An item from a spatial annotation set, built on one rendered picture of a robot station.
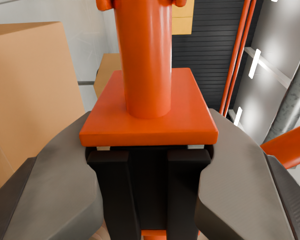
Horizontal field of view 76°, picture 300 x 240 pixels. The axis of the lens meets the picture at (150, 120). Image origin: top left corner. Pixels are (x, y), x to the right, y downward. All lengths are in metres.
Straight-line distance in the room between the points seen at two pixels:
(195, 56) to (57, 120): 11.15
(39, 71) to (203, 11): 10.70
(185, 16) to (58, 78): 7.21
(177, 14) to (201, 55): 4.47
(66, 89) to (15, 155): 0.13
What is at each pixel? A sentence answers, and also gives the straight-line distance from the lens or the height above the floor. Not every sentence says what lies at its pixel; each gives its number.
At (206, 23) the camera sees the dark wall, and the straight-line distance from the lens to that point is 11.02.
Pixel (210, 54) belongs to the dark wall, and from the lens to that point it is 11.53.
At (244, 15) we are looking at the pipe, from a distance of 8.22.
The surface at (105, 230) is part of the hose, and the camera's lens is 0.18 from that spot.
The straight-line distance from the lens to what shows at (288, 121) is 6.70.
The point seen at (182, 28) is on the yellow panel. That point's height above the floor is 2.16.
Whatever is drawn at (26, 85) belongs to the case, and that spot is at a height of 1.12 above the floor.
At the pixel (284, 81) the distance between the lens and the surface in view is 8.70.
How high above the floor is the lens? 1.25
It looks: 2 degrees down
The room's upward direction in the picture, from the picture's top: 89 degrees clockwise
